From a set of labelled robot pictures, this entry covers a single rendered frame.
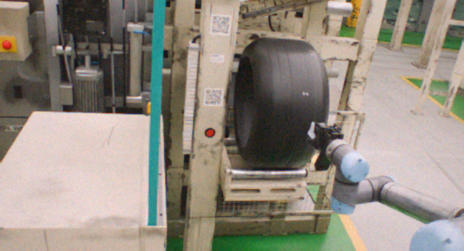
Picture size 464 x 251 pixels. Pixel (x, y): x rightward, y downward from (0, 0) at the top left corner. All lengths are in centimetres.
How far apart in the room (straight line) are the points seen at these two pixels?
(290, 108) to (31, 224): 98
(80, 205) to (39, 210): 8
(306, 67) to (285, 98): 15
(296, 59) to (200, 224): 89
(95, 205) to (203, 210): 104
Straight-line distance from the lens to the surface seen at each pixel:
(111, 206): 93
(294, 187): 182
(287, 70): 156
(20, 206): 96
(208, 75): 161
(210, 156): 176
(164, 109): 247
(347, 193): 123
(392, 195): 124
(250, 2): 197
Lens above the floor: 183
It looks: 25 degrees down
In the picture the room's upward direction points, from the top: 7 degrees clockwise
